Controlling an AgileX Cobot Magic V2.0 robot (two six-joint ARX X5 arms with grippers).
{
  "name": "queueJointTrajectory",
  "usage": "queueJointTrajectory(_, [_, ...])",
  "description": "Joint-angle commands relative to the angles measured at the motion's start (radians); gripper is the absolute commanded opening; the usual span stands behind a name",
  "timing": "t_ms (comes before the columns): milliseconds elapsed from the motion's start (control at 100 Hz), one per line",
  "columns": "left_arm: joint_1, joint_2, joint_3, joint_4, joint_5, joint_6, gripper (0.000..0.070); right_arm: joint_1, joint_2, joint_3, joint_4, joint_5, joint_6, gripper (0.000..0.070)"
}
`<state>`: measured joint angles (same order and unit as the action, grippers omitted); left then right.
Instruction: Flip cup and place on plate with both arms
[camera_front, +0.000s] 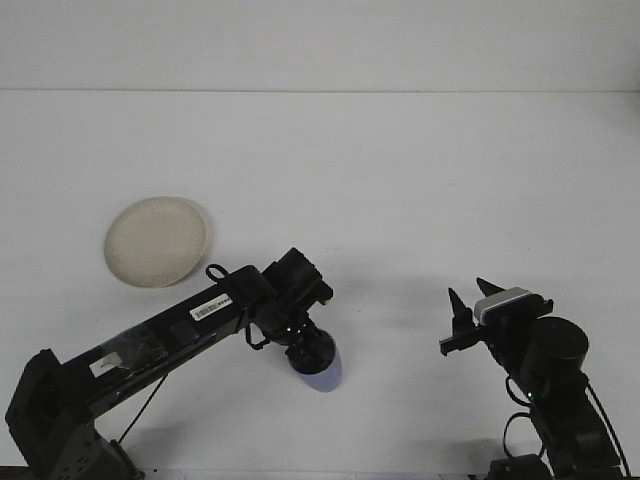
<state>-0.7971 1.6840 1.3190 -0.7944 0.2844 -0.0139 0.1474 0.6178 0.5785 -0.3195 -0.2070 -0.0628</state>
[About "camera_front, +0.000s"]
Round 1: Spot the pale blue cup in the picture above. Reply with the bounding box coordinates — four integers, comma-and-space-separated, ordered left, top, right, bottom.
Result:
289, 329, 346, 396

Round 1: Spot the thin black cable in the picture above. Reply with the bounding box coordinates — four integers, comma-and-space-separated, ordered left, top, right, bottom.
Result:
501, 374, 534, 459
118, 373, 170, 445
204, 262, 271, 353
585, 382, 632, 476

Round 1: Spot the pale round plate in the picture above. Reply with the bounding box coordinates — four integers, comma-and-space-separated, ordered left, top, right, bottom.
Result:
103, 195, 208, 290

